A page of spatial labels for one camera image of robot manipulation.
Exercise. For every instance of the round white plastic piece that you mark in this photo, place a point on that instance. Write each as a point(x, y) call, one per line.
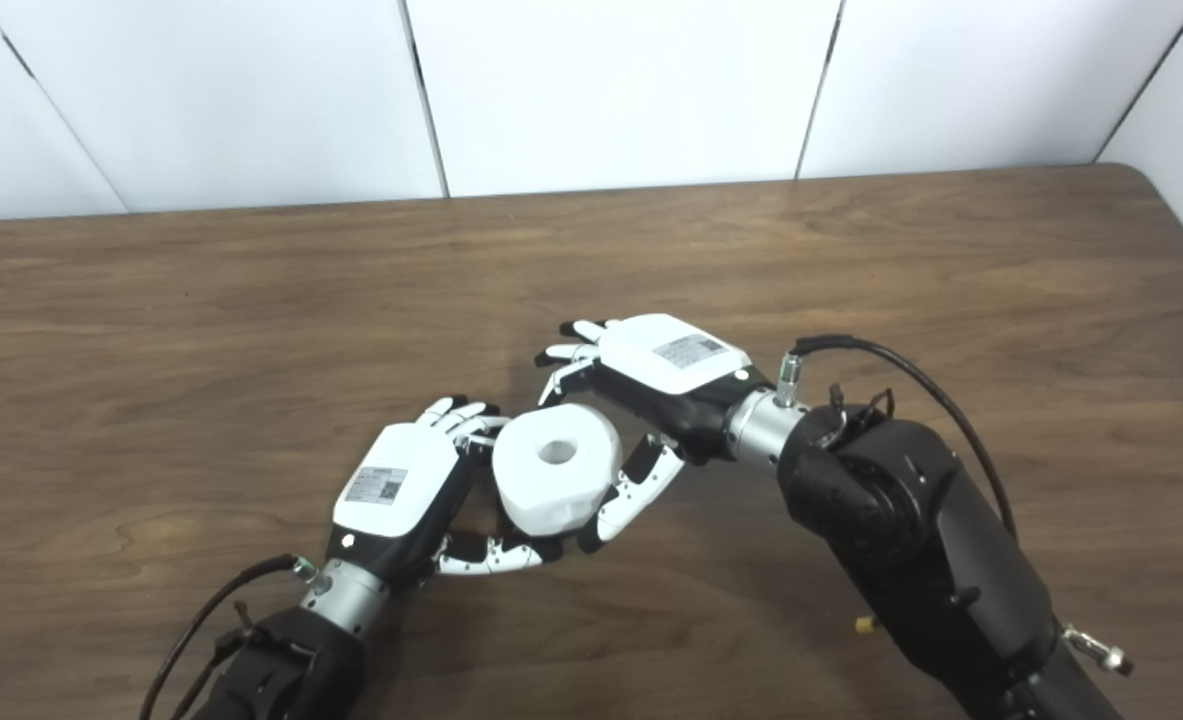
point(551, 495)

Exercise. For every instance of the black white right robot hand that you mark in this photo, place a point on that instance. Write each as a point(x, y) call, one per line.
point(671, 355)

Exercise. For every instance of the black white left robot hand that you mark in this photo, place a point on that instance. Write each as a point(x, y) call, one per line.
point(396, 480)

